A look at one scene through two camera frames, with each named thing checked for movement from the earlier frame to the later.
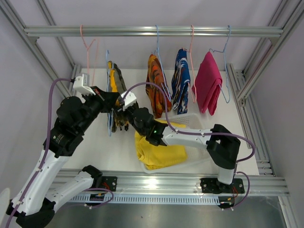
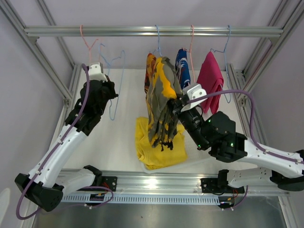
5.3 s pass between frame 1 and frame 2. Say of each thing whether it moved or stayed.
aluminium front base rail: stayed
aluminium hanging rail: stayed
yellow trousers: stayed
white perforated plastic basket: stayed
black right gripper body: moved
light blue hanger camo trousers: moved
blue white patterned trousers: stayed
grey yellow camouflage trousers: moved
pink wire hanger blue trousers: stayed
